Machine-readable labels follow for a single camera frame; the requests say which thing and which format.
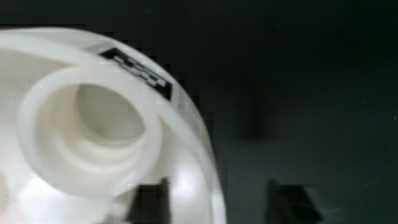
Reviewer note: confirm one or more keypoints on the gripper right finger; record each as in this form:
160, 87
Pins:
290, 205

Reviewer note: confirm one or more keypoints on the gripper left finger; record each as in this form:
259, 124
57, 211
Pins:
149, 208

